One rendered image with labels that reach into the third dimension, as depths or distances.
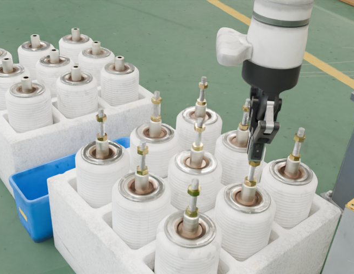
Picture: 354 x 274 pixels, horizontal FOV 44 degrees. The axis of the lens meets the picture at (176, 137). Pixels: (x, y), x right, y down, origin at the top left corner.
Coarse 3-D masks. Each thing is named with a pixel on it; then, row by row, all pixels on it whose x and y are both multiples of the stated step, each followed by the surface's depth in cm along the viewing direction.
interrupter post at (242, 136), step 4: (240, 132) 82; (244, 132) 82; (248, 132) 82; (240, 136) 82; (244, 136) 82; (248, 136) 83; (236, 140) 84; (240, 140) 83; (244, 140) 83; (240, 144) 83; (244, 144) 83
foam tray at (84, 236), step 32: (64, 192) 79; (64, 224) 82; (96, 224) 73; (320, 224) 77; (64, 256) 88; (96, 256) 74; (128, 256) 68; (224, 256) 69; (256, 256) 69; (288, 256) 73; (320, 256) 84
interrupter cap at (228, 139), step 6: (228, 132) 86; (234, 132) 87; (222, 138) 84; (228, 138) 84; (234, 138) 85; (228, 144) 83; (234, 144) 83; (246, 144) 84; (234, 150) 81; (240, 150) 81; (246, 150) 81
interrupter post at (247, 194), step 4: (244, 184) 68; (256, 184) 68; (244, 188) 68; (248, 188) 68; (252, 188) 68; (244, 192) 69; (248, 192) 68; (252, 192) 68; (240, 196) 70; (244, 196) 69; (248, 196) 69; (252, 196) 69; (244, 200) 69; (248, 200) 69; (252, 200) 69
